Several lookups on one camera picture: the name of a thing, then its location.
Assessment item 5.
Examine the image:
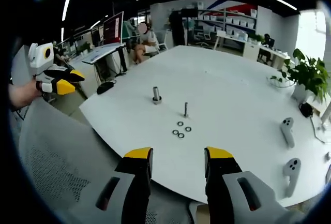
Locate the large potted green plant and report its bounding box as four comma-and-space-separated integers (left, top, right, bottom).
270, 48, 331, 103

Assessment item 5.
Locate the white trestle desk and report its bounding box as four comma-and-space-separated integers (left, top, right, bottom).
215, 33, 249, 52

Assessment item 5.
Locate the grey table cable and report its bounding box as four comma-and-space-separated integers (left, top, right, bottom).
309, 116, 326, 144

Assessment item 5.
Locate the thick steel bolt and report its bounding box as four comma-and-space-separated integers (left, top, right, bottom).
152, 86, 163, 105

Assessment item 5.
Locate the black round device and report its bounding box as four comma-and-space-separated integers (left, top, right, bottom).
299, 101, 314, 118

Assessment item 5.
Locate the white standing desk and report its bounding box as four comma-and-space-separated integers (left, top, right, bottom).
81, 43, 129, 77

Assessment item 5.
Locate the small potted green plant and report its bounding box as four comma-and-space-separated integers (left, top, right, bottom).
248, 33, 266, 44

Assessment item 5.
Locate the curved ceiling light strip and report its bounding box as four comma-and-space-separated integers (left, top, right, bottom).
61, 0, 81, 41

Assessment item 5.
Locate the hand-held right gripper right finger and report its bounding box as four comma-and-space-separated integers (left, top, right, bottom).
204, 146, 300, 224

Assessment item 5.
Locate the white upright stand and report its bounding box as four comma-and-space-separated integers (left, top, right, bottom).
320, 97, 331, 131

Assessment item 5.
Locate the grey mesh office chair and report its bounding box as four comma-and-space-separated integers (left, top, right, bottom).
18, 101, 207, 224

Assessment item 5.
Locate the low white cabinet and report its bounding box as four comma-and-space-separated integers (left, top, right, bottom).
242, 40, 291, 67

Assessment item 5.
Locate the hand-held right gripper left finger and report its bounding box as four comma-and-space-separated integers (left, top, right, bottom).
85, 146, 154, 224

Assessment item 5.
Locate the white handheld controller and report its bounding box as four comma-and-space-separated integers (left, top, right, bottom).
282, 158, 302, 199
280, 117, 296, 149

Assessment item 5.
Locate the black oval floor object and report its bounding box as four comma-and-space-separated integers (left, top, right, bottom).
96, 81, 115, 95

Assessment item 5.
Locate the shelf with white bins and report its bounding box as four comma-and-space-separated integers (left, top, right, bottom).
193, 3, 259, 44

